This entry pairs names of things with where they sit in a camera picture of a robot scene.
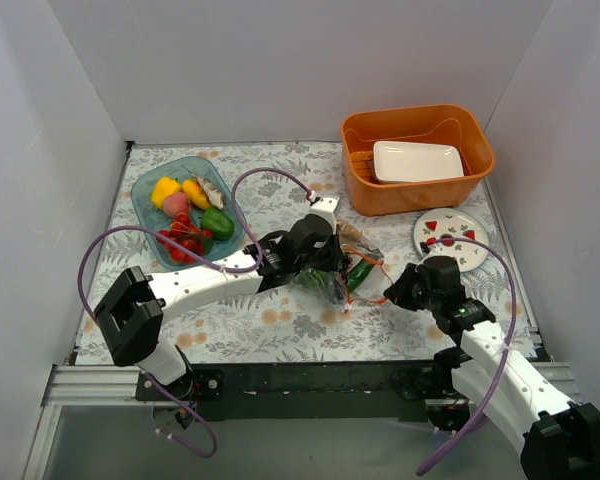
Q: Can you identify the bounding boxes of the green fake lettuce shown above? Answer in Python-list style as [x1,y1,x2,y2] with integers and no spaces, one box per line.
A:
[293,268,330,289]

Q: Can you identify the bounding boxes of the dark fake blueberries bunch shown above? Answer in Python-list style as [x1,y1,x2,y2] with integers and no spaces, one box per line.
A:
[324,274,349,309]

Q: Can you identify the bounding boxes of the green fake cucumber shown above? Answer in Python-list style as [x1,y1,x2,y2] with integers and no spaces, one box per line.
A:
[346,259,375,293]

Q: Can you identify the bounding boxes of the clear zip top bag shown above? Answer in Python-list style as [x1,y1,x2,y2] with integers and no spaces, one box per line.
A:
[293,219,393,312]

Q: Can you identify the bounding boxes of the brown fake nuts cluster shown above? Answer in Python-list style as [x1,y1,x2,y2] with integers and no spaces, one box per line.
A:
[336,219,362,242]

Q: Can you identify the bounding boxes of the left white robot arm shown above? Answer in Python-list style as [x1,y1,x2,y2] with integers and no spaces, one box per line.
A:
[94,205,343,400]

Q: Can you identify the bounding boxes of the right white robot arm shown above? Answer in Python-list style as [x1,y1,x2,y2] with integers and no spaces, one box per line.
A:
[385,256,600,479]

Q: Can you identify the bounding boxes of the green fake bell pepper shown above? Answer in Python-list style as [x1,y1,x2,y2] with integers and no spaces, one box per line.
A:
[200,207,235,241]

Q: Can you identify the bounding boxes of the grey fake oyster shell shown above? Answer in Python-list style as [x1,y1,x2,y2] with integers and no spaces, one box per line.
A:
[193,176,228,210]

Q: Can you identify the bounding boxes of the yellow orange fake fruit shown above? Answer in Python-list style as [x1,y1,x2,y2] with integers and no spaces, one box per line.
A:
[182,179,212,211]

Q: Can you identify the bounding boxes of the red fake cherries bunch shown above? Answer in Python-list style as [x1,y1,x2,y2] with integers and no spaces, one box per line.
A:
[158,212,214,265]

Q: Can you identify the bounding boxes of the pink fake peach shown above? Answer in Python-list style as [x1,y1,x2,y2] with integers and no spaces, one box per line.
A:
[162,192,191,218]

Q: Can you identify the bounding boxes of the yellow fake pepper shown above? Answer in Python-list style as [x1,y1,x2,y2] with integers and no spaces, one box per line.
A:
[151,176,182,210]

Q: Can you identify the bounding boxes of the floral patterned table mat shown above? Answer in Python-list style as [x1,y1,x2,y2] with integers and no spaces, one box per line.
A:
[77,143,533,376]

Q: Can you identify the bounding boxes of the round strawberry pattern plate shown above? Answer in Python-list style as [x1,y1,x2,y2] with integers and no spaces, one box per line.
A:
[412,208,489,273]

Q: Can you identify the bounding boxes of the white rectangular plate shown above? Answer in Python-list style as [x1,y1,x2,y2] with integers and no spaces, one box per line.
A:
[372,141,464,184]

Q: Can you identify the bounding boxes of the orange plastic basket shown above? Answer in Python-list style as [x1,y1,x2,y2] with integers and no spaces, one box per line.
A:
[341,104,496,216]

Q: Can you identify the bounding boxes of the blue transparent tray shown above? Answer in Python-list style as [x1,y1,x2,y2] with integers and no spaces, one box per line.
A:
[130,156,248,273]

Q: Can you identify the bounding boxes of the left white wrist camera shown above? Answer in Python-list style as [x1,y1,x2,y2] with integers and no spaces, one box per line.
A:
[309,196,340,233]

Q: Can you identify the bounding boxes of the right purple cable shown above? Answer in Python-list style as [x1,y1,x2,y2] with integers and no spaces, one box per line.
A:
[415,236,519,477]

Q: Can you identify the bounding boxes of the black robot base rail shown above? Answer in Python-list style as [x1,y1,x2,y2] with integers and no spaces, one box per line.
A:
[134,360,501,431]

